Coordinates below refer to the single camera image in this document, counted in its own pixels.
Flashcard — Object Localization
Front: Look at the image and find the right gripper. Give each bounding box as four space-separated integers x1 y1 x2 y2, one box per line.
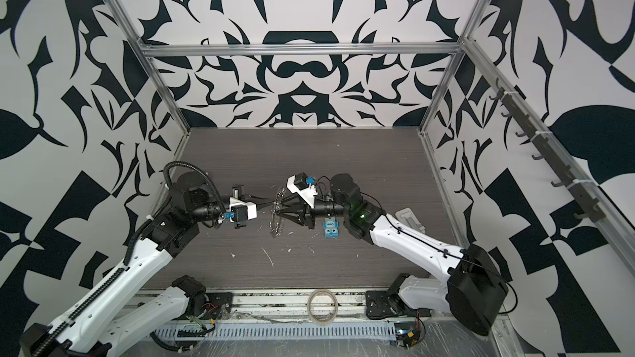
279 192 355 231

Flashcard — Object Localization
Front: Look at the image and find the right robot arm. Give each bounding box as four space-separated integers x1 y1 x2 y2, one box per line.
272 173 514 337

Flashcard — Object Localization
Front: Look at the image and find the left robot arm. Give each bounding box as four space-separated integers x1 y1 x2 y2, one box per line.
20 160 272 356

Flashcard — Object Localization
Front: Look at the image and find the blue robot toy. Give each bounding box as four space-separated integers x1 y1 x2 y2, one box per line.
323 218 339 239

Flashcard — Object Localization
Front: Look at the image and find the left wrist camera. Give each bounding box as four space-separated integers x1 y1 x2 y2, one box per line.
223 197 258 229

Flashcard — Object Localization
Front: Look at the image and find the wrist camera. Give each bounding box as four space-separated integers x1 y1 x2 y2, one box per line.
287 173 318 208
223 197 258 229

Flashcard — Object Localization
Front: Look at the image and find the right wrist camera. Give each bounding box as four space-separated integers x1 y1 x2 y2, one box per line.
287 173 318 208

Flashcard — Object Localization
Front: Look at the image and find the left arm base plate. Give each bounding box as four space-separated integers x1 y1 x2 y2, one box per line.
197 292 234 321

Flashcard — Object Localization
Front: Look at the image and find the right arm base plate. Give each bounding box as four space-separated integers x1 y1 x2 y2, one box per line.
365 290 412 320

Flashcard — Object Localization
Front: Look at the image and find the white cable duct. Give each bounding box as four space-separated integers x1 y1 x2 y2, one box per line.
155 322 397 341

